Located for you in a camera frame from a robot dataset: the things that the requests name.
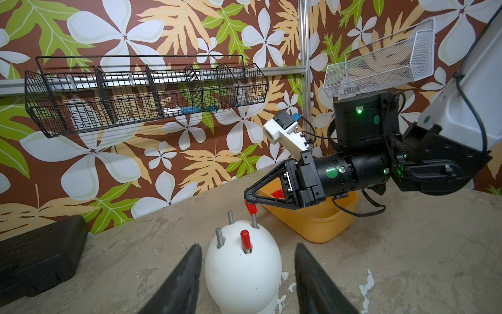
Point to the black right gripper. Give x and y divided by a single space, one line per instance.
300 182

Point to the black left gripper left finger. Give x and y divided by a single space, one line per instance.
179 293

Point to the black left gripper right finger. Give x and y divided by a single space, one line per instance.
317 293

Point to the red screw protection sleeve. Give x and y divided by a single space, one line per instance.
246 242

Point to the white dome screw fixture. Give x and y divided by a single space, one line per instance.
240 282

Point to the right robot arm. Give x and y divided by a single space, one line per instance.
437 155

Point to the pile of red sleeves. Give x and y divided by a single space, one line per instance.
278 195

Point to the back right metal screw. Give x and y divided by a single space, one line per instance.
254 222

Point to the metal screw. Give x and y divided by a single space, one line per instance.
254 222
230 217
220 240

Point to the back left metal screw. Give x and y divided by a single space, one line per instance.
230 217

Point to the front left metal screw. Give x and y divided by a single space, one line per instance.
220 240

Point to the yellow plastic tray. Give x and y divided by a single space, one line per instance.
319 223

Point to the black plastic tool case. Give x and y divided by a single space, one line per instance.
41 259

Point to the white mesh basket right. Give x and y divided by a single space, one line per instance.
393 60

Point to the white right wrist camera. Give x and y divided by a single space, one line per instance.
284 129

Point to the black wire basket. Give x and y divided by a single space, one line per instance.
63 103

